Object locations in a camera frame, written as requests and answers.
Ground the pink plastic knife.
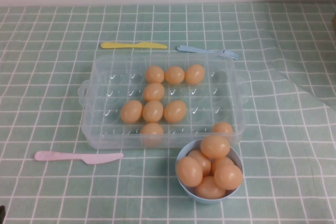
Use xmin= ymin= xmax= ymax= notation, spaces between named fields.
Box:
xmin=34 ymin=151 xmax=124 ymax=165

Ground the clear plastic egg box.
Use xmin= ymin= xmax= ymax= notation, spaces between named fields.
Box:
xmin=78 ymin=54 xmax=250 ymax=150

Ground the beige plastic egg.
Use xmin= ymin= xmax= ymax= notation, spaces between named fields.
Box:
xmin=176 ymin=156 xmax=204 ymax=188
xmin=200 ymin=135 xmax=231 ymax=159
xmin=214 ymin=163 xmax=244 ymax=190
xmin=194 ymin=176 xmax=227 ymax=200
xmin=187 ymin=149 xmax=212 ymax=177
xmin=164 ymin=66 xmax=185 ymax=85
xmin=142 ymin=100 xmax=164 ymax=123
xmin=120 ymin=100 xmax=143 ymax=124
xmin=143 ymin=82 xmax=166 ymax=102
xmin=140 ymin=122 xmax=164 ymax=141
xmin=211 ymin=122 xmax=234 ymax=137
xmin=184 ymin=63 xmax=206 ymax=85
xmin=144 ymin=66 xmax=165 ymax=83
xmin=211 ymin=156 xmax=236 ymax=175
xmin=163 ymin=100 xmax=188 ymax=123

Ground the green white checkered tablecloth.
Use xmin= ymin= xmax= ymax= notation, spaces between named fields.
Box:
xmin=0 ymin=1 xmax=336 ymax=224

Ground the light blue bowl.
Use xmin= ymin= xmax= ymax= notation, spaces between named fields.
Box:
xmin=175 ymin=138 xmax=244 ymax=205

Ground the light blue plastic fork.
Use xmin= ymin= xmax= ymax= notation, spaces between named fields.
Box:
xmin=175 ymin=45 xmax=240 ymax=60

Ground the yellow plastic knife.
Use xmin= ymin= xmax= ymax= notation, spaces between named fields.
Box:
xmin=100 ymin=41 xmax=169 ymax=50

